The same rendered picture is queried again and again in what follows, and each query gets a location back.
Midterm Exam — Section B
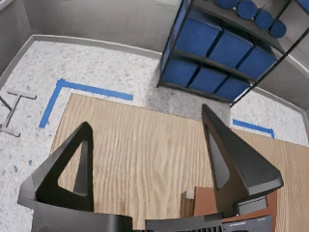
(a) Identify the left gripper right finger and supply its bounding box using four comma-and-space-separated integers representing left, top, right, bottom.
201, 103, 284, 212

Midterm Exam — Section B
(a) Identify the brown wooden stand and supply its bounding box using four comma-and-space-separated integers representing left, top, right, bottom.
186, 187, 277, 232

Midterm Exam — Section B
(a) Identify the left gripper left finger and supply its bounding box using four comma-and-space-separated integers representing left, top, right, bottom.
18, 121, 95, 212

